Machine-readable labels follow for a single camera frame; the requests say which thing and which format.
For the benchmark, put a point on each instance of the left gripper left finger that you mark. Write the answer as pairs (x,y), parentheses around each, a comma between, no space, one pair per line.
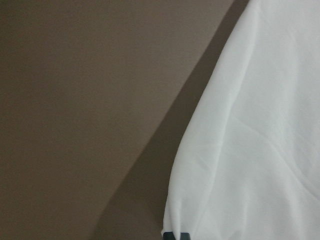
(168,236)

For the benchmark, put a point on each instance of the white long-sleeve printed shirt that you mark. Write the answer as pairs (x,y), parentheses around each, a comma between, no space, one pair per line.
(248,164)

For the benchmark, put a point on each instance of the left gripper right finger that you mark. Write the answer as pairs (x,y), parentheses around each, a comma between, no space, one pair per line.
(184,236)

